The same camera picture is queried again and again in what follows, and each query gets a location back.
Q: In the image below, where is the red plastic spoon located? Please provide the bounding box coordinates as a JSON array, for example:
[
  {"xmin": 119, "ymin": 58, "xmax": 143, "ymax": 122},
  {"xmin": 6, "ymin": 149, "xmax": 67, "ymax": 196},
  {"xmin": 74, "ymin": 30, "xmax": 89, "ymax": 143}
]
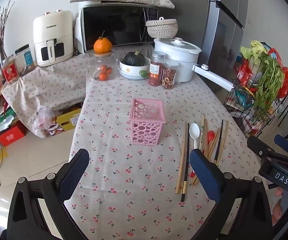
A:
[{"xmin": 189, "ymin": 131, "xmax": 216, "ymax": 178}]

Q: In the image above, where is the cherry print tablecloth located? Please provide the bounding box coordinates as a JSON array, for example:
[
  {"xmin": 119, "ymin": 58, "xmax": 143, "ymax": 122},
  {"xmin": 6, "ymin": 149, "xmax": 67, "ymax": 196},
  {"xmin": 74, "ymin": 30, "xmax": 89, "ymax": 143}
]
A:
[{"xmin": 64, "ymin": 44, "xmax": 268, "ymax": 240}]

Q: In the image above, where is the red gift box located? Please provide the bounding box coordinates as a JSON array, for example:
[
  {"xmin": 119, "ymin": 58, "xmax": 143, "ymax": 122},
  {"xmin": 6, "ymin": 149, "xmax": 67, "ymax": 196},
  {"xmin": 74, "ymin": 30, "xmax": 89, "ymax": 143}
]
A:
[{"xmin": 0, "ymin": 125, "xmax": 27, "ymax": 147}]

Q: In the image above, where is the jar of red chillies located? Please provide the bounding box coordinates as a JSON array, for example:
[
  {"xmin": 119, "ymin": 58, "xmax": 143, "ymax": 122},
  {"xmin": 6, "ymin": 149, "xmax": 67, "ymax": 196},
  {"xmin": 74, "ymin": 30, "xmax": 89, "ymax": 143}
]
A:
[{"xmin": 148, "ymin": 51, "xmax": 166, "ymax": 87}]

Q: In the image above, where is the person's right hand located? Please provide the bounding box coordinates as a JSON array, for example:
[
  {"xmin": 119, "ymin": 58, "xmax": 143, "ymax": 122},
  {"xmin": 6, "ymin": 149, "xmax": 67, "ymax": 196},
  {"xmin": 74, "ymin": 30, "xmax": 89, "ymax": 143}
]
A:
[{"xmin": 271, "ymin": 187, "xmax": 288, "ymax": 227}]

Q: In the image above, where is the floral cabinet cover cloth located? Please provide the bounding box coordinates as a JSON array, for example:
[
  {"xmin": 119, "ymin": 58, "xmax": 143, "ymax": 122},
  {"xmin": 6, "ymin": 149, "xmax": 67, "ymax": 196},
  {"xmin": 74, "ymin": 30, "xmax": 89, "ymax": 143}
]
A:
[{"xmin": 1, "ymin": 52, "xmax": 89, "ymax": 138}]

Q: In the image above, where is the cream air fryer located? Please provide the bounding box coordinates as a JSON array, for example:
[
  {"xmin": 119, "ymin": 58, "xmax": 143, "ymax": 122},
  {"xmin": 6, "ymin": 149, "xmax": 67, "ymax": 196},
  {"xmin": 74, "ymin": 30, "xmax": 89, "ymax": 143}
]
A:
[{"xmin": 33, "ymin": 10, "xmax": 74, "ymax": 67}]

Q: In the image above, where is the dark green pumpkin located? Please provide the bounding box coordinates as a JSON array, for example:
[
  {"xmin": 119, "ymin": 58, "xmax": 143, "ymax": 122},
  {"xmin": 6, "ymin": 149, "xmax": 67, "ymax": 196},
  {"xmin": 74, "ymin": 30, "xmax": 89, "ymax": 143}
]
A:
[{"xmin": 124, "ymin": 51, "xmax": 146, "ymax": 66}]

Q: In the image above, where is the pink perforated utensil basket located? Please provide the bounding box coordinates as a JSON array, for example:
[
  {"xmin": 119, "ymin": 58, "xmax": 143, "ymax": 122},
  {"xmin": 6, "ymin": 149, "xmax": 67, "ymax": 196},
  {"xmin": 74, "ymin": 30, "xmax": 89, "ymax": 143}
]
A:
[{"xmin": 129, "ymin": 98, "xmax": 166, "ymax": 145}]

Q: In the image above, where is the red plastic bag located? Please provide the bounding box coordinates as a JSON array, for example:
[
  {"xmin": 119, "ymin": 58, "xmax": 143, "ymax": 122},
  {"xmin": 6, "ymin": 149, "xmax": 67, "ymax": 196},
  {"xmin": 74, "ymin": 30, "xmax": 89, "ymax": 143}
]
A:
[{"xmin": 268, "ymin": 47, "xmax": 288, "ymax": 98}]

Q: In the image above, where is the brown wooden chopstick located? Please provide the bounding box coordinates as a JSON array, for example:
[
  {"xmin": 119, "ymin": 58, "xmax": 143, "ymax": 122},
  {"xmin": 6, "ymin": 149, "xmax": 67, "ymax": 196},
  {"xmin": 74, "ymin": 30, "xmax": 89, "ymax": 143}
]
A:
[
  {"xmin": 209, "ymin": 128, "xmax": 221, "ymax": 158},
  {"xmin": 193, "ymin": 129, "xmax": 219, "ymax": 186}
]

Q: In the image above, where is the clear glass jar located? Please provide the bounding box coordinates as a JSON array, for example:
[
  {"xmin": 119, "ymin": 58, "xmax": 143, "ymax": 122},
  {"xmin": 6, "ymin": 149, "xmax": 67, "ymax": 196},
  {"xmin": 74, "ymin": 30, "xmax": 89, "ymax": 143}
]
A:
[{"xmin": 90, "ymin": 52, "xmax": 119, "ymax": 82}]

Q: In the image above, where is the yellow cardboard box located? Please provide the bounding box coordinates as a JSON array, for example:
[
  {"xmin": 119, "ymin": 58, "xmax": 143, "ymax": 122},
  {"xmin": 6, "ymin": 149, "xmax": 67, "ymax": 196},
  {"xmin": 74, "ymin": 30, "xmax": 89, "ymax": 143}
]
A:
[{"xmin": 50, "ymin": 107, "xmax": 82, "ymax": 135}]

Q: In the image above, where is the black wire rack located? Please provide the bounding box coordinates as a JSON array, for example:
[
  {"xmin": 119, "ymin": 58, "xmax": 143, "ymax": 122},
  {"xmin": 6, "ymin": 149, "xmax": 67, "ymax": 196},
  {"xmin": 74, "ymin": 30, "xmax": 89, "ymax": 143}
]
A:
[{"xmin": 223, "ymin": 52, "xmax": 288, "ymax": 140}]

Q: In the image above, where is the napa cabbage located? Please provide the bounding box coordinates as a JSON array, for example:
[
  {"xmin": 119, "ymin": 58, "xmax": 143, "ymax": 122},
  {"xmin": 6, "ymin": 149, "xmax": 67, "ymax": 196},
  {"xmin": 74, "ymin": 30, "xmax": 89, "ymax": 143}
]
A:
[{"xmin": 240, "ymin": 40, "xmax": 268, "ymax": 60}]

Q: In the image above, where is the jar of dried fruit slices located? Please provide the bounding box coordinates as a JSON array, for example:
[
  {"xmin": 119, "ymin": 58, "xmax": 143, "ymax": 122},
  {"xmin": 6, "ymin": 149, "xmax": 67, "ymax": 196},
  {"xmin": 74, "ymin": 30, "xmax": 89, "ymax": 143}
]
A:
[{"xmin": 162, "ymin": 59, "xmax": 179, "ymax": 90}]

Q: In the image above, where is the clear container with blue label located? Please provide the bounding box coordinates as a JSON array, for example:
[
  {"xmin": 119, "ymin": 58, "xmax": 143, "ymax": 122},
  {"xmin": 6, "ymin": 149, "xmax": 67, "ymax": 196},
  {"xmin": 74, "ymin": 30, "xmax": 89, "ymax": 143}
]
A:
[{"xmin": 15, "ymin": 44, "xmax": 35, "ymax": 74}]

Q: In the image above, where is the bunch of leafy greens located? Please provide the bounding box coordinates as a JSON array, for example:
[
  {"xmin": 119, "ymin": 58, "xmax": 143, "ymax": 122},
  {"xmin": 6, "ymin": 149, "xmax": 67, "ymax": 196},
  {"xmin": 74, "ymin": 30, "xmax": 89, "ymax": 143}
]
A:
[{"xmin": 255, "ymin": 52, "xmax": 284, "ymax": 120}]

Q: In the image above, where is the white plastic spoon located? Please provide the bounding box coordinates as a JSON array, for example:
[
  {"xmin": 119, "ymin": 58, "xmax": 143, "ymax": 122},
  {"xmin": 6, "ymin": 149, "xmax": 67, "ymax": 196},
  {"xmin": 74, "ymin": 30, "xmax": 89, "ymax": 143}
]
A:
[{"xmin": 189, "ymin": 123, "xmax": 201, "ymax": 150}]

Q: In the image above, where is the red snack packet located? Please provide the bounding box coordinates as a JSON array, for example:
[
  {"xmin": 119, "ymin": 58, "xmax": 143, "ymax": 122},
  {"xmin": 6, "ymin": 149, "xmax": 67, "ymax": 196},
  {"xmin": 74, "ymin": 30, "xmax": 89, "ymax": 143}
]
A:
[{"xmin": 236, "ymin": 60, "xmax": 253, "ymax": 85}]

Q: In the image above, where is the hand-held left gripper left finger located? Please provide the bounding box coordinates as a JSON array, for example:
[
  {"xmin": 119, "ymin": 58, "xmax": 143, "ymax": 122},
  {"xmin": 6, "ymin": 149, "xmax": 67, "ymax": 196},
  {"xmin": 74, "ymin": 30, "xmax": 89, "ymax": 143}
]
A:
[{"xmin": 7, "ymin": 148, "xmax": 90, "ymax": 240}]

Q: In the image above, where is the grey refrigerator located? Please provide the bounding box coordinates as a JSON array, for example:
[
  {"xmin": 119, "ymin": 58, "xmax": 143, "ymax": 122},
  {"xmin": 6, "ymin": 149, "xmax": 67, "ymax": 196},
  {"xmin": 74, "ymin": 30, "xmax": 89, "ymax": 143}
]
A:
[{"xmin": 200, "ymin": 0, "xmax": 249, "ymax": 93}]

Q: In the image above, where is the white bowl with green handle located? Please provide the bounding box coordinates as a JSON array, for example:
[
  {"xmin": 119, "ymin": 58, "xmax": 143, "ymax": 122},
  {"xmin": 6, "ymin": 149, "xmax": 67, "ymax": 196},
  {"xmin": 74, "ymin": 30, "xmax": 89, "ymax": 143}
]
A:
[{"xmin": 119, "ymin": 56, "xmax": 151, "ymax": 80}]

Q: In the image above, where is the woven lidded basket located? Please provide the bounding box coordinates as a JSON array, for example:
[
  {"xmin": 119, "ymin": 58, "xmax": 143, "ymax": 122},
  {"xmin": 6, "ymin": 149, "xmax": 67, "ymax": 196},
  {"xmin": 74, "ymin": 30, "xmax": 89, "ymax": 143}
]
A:
[{"xmin": 146, "ymin": 17, "xmax": 178, "ymax": 38}]

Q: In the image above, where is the white electric cooking pot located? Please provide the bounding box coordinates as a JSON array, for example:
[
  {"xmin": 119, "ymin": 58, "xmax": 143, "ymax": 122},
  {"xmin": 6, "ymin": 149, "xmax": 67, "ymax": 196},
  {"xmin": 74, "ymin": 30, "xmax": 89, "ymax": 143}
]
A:
[{"xmin": 154, "ymin": 37, "xmax": 234, "ymax": 92}]

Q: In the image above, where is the black microwave oven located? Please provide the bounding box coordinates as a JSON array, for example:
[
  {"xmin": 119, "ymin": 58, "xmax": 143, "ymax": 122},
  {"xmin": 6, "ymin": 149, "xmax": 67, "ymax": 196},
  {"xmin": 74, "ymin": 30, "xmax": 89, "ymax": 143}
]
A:
[{"xmin": 77, "ymin": 1, "xmax": 159, "ymax": 53}]

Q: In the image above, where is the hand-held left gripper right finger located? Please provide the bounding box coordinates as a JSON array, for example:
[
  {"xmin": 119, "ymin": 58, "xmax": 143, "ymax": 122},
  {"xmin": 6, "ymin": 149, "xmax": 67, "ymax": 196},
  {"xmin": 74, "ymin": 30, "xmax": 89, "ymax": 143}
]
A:
[{"xmin": 189, "ymin": 149, "xmax": 274, "ymax": 240}]

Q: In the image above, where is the large orange fruit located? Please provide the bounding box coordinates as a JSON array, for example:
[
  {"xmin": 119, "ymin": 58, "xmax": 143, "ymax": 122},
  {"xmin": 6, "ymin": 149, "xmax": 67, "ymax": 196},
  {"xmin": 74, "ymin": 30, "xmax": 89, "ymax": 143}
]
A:
[{"xmin": 93, "ymin": 31, "xmax": 112, "ymax": 54}]

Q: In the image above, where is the pink plastic bag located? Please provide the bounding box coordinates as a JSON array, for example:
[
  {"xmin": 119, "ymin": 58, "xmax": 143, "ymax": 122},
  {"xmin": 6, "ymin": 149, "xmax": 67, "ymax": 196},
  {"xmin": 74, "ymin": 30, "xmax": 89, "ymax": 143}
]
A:
[{"xmin": 32, "ymin": 106, "xmax": 55, "ymax": 133}]

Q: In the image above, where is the green packet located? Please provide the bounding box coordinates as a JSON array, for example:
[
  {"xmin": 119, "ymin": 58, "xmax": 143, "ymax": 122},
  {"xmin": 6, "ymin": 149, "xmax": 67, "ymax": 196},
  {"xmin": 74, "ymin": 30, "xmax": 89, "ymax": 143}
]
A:
[{"xmin": 0, "ymin": 110, "xmax": 15, "ymax": 128}]

